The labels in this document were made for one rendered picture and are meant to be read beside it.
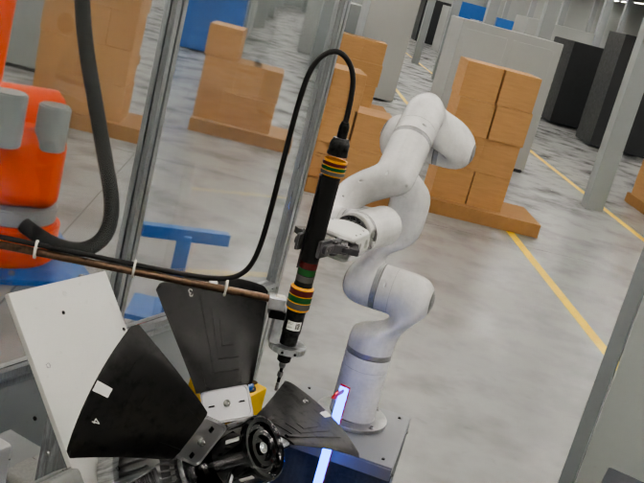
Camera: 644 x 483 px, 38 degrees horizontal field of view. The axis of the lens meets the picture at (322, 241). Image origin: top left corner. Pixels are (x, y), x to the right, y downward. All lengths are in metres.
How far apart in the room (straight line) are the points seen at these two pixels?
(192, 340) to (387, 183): 0.52
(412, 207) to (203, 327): 0.70
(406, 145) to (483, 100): 7.78
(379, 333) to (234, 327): 0.64
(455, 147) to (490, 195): 7.79
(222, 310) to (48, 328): 0.32
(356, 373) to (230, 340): 0.67
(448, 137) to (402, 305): 0.43
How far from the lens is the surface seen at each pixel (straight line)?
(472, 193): 9.93
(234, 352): 1.77
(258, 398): 2.25
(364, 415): 2.44
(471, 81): 9.71
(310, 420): 1.94
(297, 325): 1.69
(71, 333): 1.82
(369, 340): 2.35
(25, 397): 2.38
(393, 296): 2.30
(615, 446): 3.49
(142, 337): 1.53
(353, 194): 1.95
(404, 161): 1.95
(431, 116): 2.06
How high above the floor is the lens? 2.03
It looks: 15 degrees down
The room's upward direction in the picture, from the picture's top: 15 degrees clockwise
